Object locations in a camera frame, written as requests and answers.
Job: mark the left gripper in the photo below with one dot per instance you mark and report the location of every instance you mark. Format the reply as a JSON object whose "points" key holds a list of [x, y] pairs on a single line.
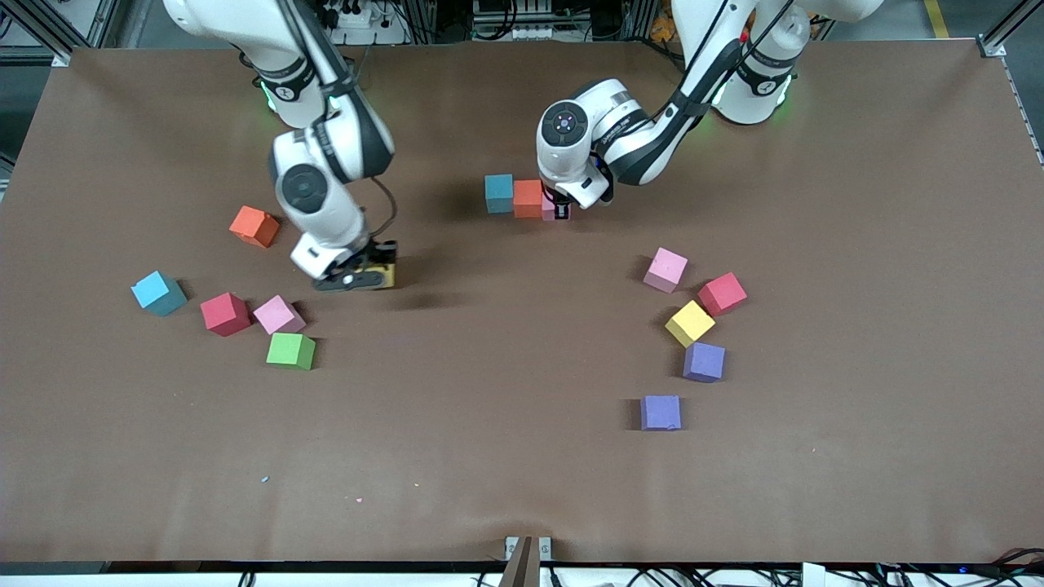
{"points": [[561, 209]]}

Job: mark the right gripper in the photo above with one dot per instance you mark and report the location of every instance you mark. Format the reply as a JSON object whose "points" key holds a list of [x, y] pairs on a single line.
{"points": [[380, 251]]}

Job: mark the pink foam cube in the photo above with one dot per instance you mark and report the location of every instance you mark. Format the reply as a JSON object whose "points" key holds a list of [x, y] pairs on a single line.
{"points": [[665, 269], [279, 315], [548, 212]]}

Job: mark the yellow foam cube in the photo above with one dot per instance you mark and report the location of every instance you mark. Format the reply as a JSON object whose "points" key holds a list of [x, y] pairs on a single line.
{"points": [[690, 323], [387, 275]]}

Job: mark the orange foam cube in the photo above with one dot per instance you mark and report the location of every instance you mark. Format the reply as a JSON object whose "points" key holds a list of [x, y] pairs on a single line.
{"points": [[254, 227], [527, 197]]}

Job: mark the blue foam cube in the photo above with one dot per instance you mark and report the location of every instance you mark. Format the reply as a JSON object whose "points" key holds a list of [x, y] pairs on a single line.
{"points": [[498, 191], [157, 292]]}

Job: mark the green foam cube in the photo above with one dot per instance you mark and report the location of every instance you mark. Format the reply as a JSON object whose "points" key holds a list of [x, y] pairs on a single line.
{"points": [[289, 350]]}

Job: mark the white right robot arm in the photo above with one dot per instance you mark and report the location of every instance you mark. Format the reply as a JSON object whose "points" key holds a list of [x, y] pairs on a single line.
{"points": [[303, 189]]}

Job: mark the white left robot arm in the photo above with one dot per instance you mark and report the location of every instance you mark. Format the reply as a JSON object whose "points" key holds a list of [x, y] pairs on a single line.
{"points": [[710, 49]]}

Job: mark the red foam cube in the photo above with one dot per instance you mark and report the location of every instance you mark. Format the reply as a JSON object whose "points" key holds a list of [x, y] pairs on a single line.
{"points": [[722, 293], [224, 313]]}

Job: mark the white socket strip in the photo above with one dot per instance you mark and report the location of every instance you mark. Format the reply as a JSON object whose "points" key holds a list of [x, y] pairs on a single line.
{"points": [[534, 33]]}

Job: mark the purple foam cube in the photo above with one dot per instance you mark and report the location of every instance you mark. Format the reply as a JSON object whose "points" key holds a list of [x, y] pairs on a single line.
{"points": [[704, 362], [661, 412]]}

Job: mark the orange yellow packets pile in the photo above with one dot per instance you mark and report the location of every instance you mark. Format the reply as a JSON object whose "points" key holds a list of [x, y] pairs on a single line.
{"points": [[662, 31]]}

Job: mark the white power strip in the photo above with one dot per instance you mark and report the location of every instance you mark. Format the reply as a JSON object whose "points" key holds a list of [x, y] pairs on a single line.
{"points": [[359, 18]]}

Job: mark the metal camera stand bracket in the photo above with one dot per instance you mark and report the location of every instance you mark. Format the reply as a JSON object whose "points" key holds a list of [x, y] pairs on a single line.
{"points": [[526, 562]]}

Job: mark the aluminium frame post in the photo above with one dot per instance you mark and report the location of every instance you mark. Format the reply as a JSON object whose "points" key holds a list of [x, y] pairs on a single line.
{"points": [[1003, 37], [45, 37]]}

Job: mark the aluminium table edge rail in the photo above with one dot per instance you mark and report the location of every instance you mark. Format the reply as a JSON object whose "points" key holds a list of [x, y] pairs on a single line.
{"points": [[1029, 122]]}

